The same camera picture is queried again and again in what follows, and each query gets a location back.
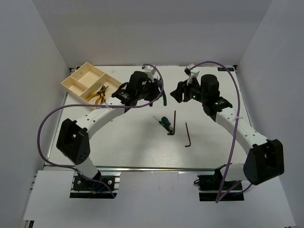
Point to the long brown hex key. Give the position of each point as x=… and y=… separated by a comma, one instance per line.
x=174, y=124

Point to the blue logo sticker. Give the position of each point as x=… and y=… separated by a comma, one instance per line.
x=231, y=69

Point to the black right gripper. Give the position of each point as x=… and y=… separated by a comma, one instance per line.
x=182, y=87

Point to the yellow needle-nose pliers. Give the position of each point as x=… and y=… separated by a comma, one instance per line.
x=101, y=95

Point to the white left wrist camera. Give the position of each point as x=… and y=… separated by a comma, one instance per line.
x=149, y=71

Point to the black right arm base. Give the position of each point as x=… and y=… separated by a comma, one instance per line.
x=209, y=185

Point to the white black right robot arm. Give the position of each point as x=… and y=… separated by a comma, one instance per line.
x=265, y=158

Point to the black green precision screwdriver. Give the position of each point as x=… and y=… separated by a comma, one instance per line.
x=168, y=128

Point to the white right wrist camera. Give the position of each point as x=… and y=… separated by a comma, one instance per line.
x=191, y=72

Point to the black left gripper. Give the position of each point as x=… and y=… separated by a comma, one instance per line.
x=155, y=90

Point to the green handled cutters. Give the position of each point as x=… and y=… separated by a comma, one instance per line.
x=164, y=97

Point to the cream compartment tray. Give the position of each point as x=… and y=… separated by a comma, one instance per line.
x=87, y=80

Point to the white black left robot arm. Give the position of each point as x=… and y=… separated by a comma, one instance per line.
x=74, y=136

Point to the aluminium table rail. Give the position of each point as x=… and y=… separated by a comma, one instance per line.
x=130, y=168

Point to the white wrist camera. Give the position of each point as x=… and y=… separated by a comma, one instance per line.
x=149, y=71
x=191, y=72

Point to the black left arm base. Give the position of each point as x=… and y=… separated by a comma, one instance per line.
x=84, y=189

